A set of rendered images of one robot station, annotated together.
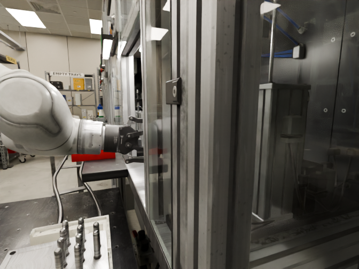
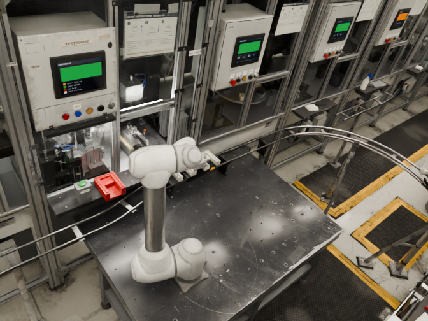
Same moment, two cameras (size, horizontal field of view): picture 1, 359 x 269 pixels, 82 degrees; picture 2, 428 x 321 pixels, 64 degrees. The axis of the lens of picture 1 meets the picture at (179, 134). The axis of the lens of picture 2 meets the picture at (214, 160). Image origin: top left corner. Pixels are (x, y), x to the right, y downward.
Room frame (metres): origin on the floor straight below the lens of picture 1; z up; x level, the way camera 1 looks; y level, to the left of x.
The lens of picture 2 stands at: (0.93, 1.87, 2.45)
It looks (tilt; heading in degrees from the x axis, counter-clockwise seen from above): 39 degrees down; 244
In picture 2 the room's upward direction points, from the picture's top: 12 degrees clockwise
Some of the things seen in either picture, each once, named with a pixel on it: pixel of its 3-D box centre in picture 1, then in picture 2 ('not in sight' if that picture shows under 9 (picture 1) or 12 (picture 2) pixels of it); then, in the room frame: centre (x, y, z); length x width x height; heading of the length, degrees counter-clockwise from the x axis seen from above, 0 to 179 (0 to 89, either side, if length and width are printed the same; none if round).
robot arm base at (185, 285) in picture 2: not in sight; (190, 269); (0.44, 0.86, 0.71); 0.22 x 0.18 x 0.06; 21
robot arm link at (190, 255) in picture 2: not in sight; (188, 256); (0.47, 0.86, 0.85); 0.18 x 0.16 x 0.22; 2
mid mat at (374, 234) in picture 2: not in sight; (399, 231); (-1.93, 0.51, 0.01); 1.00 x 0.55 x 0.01; 21
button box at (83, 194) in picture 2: not in sight; (82, 190); (0.98, 0.39, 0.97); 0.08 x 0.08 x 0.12; 21
